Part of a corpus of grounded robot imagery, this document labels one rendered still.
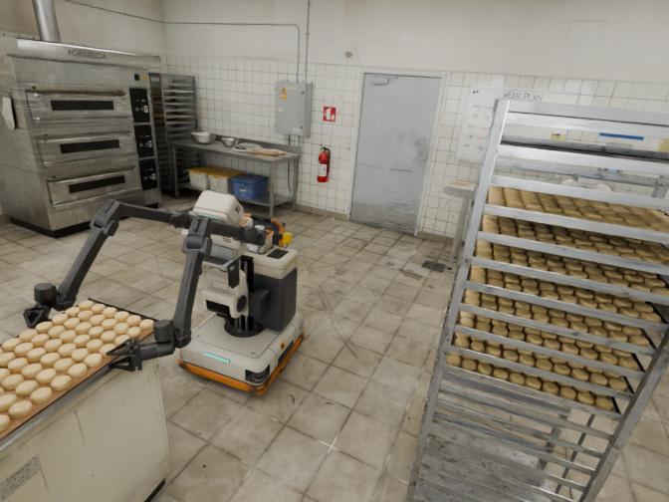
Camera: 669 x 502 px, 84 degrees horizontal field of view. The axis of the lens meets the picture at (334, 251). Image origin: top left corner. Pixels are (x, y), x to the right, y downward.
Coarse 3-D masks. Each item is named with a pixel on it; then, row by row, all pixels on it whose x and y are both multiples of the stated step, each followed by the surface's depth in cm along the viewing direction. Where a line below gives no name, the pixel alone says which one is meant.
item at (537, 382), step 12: (456, 360) 145; (468, 360) 146; (480, 372) 142; (492, 372) 144; (504, 372) 141; (516, 372) 143; (528, 384) 137; (540, 384) 136; (552, 384) 137; (564, 384) 138; (564, 396) 133; (576, 396) 135; (588, 396) 132; (600, 396) 133
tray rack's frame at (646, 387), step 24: (624, 120) 95; (648, 120) 93; (648, 384) 116; (432, 432) 202; (456, 432) 203; (552, 432) 184; (624, 432) 124; (432, 456) 189; (456, 456) 190; (480, 456) 191; (504, 456) 192; (528, 456) 193; (432, 480) 177; (480, 480) 179; (528, 480) 181; (600, 480) 133
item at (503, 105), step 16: (496, 112) 104; (496, 128) 106; (496, 144) 107; (480, 192) 113; (480, 208) 115; (464, 256) 122; (464, 272) 124; (448, 320) 132; (448, 336) 134; (448, 352) 136; (432, 384) 144; (432, 400) 146; (432, 416) 149; (416, 464) 161; (416, 480) 164
